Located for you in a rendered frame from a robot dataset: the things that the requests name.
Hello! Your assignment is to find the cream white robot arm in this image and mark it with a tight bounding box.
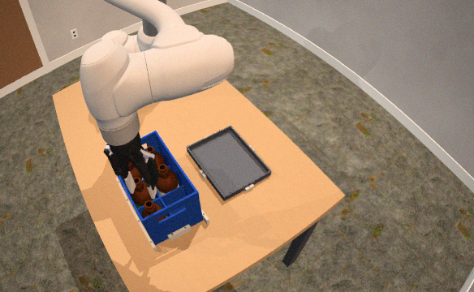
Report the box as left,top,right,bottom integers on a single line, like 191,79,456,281
80,0,234,146

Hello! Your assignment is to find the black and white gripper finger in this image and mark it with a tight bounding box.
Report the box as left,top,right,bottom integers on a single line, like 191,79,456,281
103,144,136,194
127,149,160,199

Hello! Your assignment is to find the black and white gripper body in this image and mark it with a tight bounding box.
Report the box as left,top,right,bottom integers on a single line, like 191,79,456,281
109,132,144,162

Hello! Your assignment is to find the blue plastic crate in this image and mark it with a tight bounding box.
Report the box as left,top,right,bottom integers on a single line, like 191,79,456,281
118,140,203,245

